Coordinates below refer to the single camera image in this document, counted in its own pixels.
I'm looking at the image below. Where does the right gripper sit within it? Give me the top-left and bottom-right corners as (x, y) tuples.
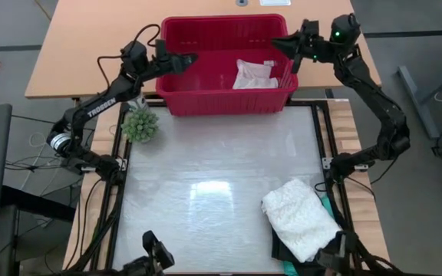
(270, 13), (362, 74)

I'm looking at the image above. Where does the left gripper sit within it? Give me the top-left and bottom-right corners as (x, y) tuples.
(120, 38), (200, 84)

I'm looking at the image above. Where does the small pinkish white garment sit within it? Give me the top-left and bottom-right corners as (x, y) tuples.
(231, 58), (280, 90)

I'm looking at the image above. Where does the teal garment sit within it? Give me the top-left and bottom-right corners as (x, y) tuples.
(281, 194), (345, 276)

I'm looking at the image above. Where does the black jacket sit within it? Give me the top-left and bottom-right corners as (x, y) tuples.
(270, 225), (347, 271)

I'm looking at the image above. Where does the red plastic laundry bin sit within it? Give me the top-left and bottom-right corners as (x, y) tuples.
(155, 14), (299, 118)

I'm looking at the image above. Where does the green potted succulent plant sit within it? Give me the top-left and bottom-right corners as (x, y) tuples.
(120, 108), (160, 143)

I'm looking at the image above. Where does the orange wooden desk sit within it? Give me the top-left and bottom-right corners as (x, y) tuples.
(24, 0), (383, 100)

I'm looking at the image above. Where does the grey metal desk leg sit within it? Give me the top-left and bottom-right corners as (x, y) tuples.
(397, 57), (442, 140)

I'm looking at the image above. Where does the black aluminium table frame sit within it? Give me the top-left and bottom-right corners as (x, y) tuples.
(67, 99), (391, 276)

